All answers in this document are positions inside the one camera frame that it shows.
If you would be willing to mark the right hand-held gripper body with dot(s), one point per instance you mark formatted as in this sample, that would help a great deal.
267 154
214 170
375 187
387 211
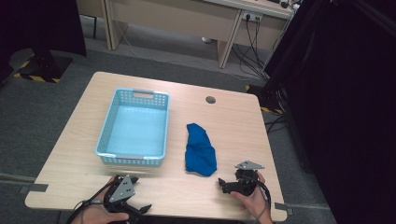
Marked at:
247 179

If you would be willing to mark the blue cloth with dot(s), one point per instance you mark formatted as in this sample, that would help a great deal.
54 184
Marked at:
200 151

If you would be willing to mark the beige wooden desk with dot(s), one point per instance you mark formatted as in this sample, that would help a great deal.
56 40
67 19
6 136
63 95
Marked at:
174 21

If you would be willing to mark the dark panel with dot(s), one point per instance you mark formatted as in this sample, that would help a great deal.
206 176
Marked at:
37 25

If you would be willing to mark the black stand base striped tape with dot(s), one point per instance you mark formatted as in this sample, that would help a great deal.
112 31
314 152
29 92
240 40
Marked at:
43 70

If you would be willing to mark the white wall power socket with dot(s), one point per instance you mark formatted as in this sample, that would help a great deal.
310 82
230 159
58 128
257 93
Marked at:
251 16

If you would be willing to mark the person's right hand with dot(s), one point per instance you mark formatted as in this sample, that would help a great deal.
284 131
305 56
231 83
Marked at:
253 203

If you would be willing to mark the grey metal table bracket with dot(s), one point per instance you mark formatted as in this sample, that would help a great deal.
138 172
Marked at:
284 208
33 188

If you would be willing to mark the small white round object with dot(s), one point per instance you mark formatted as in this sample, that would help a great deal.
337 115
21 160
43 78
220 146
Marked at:
206 40

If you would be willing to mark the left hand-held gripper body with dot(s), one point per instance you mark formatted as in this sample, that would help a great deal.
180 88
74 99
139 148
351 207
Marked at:
122 192

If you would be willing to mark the light blue plastic basket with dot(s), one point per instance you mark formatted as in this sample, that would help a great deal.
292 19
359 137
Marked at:
134 130

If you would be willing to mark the black curtain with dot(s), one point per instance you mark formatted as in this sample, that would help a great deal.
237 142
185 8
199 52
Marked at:
339 93

